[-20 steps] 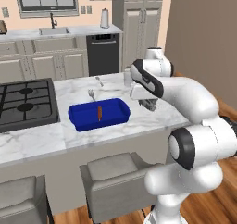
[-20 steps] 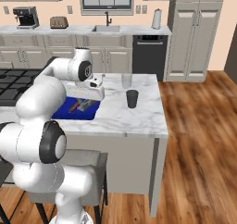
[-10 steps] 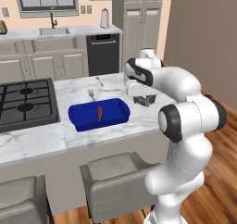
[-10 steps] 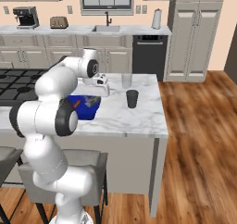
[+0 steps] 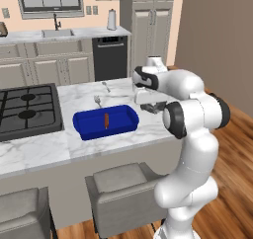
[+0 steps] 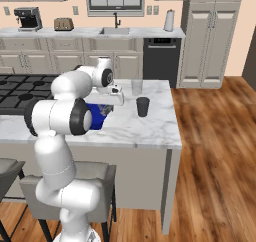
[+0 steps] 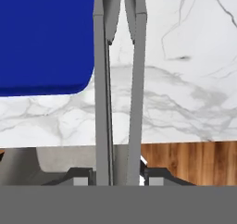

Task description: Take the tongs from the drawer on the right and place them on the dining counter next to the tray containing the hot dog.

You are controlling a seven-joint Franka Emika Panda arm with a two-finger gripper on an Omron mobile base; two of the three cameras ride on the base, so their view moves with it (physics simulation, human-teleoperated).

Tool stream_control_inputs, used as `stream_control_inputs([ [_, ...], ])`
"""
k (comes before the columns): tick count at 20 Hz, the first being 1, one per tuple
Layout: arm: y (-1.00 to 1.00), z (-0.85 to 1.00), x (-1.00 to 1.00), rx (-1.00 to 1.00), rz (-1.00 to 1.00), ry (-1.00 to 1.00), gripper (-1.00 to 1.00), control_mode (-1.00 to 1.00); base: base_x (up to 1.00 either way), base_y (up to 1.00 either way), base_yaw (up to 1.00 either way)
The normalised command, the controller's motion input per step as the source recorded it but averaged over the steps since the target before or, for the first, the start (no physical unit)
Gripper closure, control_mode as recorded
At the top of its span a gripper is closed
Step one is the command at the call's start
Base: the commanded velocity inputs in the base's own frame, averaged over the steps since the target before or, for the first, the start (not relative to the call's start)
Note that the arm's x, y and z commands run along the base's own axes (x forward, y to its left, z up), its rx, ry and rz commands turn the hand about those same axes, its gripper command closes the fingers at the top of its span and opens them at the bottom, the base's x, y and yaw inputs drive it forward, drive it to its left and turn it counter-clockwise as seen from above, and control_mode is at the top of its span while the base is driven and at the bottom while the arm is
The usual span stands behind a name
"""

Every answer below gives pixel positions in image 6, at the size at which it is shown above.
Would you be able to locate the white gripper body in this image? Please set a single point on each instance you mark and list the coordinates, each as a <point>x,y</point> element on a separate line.
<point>108,98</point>

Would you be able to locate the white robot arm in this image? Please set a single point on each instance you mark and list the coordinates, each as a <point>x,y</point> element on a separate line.
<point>55,119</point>

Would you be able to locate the clear glass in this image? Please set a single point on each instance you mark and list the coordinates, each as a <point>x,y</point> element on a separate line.
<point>136,87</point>

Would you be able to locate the black cup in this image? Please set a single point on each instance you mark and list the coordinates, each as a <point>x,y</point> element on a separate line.
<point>143,106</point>

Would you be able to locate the beige base cupboards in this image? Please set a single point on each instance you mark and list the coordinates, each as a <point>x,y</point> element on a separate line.
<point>66,54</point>

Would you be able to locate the black dishwasher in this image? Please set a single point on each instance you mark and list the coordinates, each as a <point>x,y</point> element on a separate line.
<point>162,61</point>

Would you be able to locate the steel sink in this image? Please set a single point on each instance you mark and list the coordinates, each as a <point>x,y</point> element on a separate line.
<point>114,31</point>

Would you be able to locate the black tap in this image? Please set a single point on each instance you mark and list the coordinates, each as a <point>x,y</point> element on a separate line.
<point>116,20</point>

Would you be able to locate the kitchen island cabinet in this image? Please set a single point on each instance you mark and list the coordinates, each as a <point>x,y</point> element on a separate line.
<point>140,176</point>

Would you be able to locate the grey bar stool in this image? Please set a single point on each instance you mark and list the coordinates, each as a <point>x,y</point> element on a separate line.
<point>96,182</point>
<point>8,176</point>

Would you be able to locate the brown toaster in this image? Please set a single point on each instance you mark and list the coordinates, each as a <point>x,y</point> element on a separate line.
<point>63,24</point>

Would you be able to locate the black hob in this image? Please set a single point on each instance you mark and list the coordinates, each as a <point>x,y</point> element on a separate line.
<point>20,92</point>

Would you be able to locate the white paper towel roll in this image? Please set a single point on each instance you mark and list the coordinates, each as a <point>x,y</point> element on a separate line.
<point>169,21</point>

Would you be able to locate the black coffee machine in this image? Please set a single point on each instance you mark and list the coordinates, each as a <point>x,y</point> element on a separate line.
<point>28,18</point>

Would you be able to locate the tall beige cupboard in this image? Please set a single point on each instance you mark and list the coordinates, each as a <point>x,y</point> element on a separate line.
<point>208,36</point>

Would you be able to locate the wall socket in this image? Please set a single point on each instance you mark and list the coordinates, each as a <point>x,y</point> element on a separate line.
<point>6,10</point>
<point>75,10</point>
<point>156,10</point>
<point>149,10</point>

